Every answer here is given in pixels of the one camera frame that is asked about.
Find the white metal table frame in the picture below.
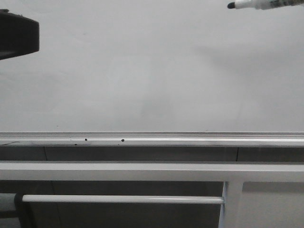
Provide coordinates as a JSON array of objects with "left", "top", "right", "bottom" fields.
[{"left": 0, "top": 161, "right": 304, "bottom": 228}]

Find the white whiteboard with aluminium frame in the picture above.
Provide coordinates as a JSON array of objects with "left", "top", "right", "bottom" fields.
[{"left": 0, "top": 0, "right": 304, "bottom": 147}]

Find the white whiteboard marker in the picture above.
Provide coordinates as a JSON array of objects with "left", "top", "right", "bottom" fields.
[{"left": 227, "top": 0, "right": 304, "bottom": 10}]

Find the white horizontal rod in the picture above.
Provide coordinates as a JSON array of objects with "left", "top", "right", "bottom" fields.
[{"left": 22, "top": 195, "right": 225, "bottom": 205}]

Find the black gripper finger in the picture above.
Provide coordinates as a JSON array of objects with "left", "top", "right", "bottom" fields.
[{"left": 0, "top": 9, "right": 39, "bottom": 60}]

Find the black rod bracket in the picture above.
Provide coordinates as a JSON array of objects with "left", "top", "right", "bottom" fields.
[{"left": 14, "top": 193, "right": 35, "bottom": 228}]

